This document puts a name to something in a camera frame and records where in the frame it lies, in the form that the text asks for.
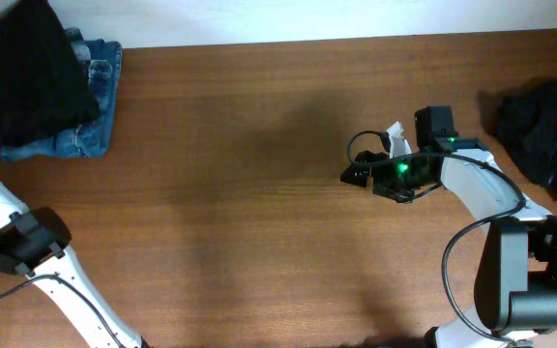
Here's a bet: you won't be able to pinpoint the right black cable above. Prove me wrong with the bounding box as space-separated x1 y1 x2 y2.
345 130 527 345

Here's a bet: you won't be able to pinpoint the dark navy crumpled garment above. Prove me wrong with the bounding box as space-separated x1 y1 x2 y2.
493 80 557 198

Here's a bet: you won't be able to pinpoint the black jeans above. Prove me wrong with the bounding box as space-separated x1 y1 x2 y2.
0 1 100 147

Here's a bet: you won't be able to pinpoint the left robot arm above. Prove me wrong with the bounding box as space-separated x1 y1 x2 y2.
0 182 149 348

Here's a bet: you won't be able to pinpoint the folded blue denim jeans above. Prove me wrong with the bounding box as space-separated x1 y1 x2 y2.
0 28 123 161

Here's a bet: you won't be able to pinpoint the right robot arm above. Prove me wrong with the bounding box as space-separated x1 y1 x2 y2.
340 106 557 348

